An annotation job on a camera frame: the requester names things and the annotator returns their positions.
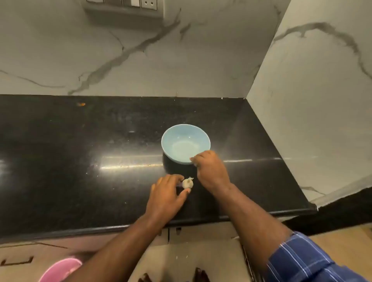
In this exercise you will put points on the black cabinet trim strip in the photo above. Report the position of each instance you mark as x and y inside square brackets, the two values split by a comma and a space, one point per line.
[249, 264]

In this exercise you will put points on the person's left hand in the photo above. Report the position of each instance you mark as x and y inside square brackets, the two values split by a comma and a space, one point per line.
[163, 200]

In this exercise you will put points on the person's right forearm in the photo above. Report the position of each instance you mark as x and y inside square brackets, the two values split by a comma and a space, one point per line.
[250, 224]

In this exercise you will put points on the pink plastic bucket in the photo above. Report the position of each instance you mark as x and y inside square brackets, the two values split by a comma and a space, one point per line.
[58, 271]

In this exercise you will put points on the wall socket panel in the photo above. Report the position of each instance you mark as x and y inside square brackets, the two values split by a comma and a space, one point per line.
[122, 6]

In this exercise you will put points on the small orange scrap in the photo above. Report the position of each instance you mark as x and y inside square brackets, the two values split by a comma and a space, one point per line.
[81, 104]

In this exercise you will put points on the white garlic bulb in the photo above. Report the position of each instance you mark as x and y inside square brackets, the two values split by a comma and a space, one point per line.
[187, 183]

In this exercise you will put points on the person's left foot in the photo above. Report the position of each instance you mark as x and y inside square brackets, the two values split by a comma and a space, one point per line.
[145, 278]

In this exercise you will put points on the person's right hand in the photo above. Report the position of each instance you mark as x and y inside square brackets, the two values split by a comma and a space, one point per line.
[212, 171]

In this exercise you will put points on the light blue bowl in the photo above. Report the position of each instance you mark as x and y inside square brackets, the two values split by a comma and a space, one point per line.
[185, 142]

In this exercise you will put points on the person's left forearm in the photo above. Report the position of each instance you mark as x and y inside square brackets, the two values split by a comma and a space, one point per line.
[116, 255]

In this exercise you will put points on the blue plaid shirt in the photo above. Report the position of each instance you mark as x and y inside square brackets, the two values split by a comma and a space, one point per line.
[308, 261]

